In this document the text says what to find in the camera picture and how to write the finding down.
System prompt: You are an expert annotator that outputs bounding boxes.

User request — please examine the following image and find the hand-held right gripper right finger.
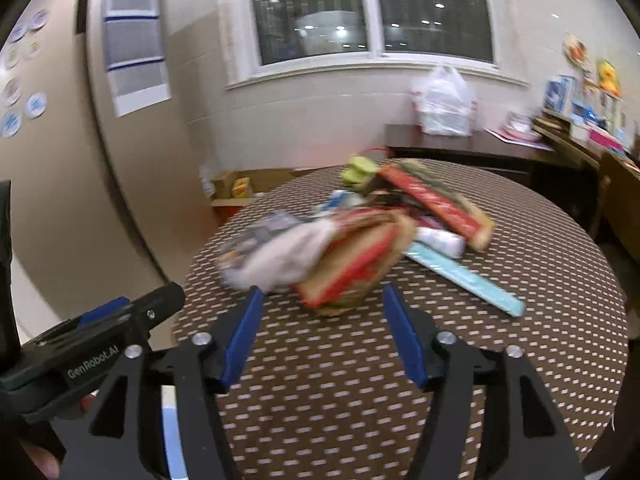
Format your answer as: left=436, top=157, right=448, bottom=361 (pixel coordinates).
left=382, top=283, right=587, bottom=480

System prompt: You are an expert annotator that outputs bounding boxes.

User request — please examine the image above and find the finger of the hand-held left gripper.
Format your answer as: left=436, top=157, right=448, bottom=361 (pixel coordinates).
left=125, top=281, right=187, bottom=347
left=30, top=296, right=133, bottom=347

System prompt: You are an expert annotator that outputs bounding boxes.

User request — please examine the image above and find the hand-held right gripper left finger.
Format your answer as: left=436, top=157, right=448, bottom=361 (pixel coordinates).
left=60, top=285, right=265, bottom=480

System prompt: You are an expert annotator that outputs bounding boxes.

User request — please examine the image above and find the tan and red carton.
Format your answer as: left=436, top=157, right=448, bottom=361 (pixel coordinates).
left=294, top=209, right=419, bottom=317

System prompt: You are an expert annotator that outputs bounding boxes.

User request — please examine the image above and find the white plastic bottle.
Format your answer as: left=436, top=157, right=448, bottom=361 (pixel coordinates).
left=415, top=227, right=467, bottom=257

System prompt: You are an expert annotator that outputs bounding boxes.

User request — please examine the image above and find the person's left hand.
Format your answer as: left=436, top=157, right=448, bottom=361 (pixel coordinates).
left=17, top=392, right=98, bottom=480

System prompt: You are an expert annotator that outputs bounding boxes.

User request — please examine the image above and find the light blue long box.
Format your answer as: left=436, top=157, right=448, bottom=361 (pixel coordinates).
left=404, top=241, right=527, bottom=318

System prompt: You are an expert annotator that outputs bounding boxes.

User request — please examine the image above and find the white crumpled tissue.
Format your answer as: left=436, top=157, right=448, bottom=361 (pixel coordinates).
left=225, top=220, right=337, bottom=295

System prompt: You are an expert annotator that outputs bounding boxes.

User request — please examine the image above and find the brown polka-dot tablecloth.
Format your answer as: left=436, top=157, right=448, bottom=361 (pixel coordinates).
left=172, top=157, right=629, bottom=480

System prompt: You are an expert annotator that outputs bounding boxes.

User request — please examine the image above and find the grey printed wrapper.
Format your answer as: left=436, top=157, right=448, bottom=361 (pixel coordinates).
left=219, top=210, right=308, bottom=273

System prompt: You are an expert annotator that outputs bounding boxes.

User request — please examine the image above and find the red cardboard box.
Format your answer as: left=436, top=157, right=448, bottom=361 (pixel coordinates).
left=212, top=200, right=257, bottom=224

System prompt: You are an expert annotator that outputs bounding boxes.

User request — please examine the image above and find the small brown cardboard box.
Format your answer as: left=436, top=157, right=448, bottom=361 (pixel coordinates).
left=211, top=170, right=237, bottom=202

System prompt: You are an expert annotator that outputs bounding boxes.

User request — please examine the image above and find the dark crumpled wrapper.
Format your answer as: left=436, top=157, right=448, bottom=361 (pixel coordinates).
left=369, top=189, right=426, bottom=222

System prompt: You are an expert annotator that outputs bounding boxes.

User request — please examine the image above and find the beige refrigerator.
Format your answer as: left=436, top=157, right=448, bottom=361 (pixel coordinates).
left=0, top=0, right=224, bottom=323

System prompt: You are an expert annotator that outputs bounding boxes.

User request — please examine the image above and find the clear printed plastic wrapper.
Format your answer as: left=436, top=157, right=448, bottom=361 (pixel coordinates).
left=314, top=189, right=367, bottom=217

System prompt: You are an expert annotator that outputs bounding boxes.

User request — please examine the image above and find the open brown cardboard box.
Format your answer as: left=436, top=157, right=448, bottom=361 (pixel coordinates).
left=249, top=167, right=302, bottom=197

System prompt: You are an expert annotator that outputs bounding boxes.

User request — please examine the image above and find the green rubber glove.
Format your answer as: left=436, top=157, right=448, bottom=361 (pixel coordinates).
left=341, top=162, right=373, bottom=191
left=350, top=156, right=382, bottom=177

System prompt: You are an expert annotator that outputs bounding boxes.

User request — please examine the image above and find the dark wooden desk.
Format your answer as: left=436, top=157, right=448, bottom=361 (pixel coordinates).
left=384, top=123, right=603, bottom=196

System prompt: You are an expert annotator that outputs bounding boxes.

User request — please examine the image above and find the white printed sheet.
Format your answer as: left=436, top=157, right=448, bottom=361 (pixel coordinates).
left=109, top=62, right=170, bottom=119

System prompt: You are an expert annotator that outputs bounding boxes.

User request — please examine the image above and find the pink paper sheet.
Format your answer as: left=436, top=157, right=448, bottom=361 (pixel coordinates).
left=484, top=127, right=554, bottom=151

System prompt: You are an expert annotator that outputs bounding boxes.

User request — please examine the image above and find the white plastic bag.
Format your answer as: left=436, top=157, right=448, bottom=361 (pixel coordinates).
left=411, top=63, right=477, bottom=137

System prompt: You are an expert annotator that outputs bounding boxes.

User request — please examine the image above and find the group of round paper magnets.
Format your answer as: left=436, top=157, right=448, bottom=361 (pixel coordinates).
left=0, top=7, right=51, bottom=140

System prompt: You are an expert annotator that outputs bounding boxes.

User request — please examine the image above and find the wooden chair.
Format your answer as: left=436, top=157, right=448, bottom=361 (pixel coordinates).
left=596, top=151, right=640, bottom=263

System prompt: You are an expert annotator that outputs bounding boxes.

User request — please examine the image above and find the row of books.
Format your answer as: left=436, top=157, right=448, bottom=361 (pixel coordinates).
left=541, top=74, right=638, bottom=157

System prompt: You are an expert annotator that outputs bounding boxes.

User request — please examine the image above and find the white framed window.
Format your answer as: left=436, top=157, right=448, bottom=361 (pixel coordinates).
left=224, top=0, right=532, bottom=92

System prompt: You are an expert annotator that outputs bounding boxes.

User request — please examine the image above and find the yellow duck plush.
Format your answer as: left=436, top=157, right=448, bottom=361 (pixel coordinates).
left=596, top=59, right=624, bottom=99

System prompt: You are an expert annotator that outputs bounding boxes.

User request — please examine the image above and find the cartoon wall decoration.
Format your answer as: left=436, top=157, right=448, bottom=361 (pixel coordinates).
left=564, top=32, right=592, bottom=64

